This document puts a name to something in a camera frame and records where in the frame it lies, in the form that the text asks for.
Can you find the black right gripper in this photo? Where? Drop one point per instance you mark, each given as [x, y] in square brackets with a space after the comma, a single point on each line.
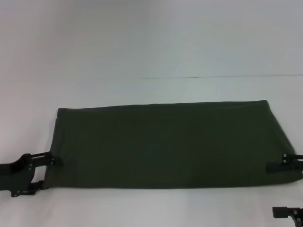
[298, 216]

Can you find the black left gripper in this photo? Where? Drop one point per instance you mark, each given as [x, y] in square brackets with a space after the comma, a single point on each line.
[16, 175]

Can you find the dark green shirt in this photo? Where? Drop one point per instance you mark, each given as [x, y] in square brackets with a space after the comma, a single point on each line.
[170, 144]

